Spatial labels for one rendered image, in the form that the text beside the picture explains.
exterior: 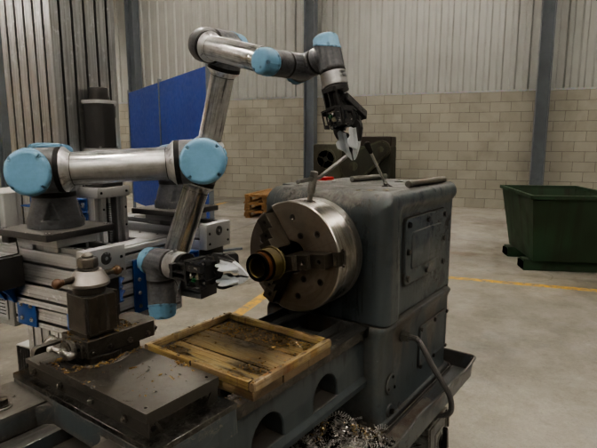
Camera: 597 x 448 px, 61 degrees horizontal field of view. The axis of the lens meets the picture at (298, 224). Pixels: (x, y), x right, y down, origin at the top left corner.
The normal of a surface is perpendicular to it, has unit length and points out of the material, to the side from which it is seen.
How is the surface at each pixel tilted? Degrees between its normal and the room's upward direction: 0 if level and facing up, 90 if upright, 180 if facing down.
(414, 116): 90
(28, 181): 90
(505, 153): 90
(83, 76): 90
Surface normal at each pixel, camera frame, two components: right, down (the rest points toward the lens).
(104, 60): 0.88, 0.07
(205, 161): 0.29, 0.15
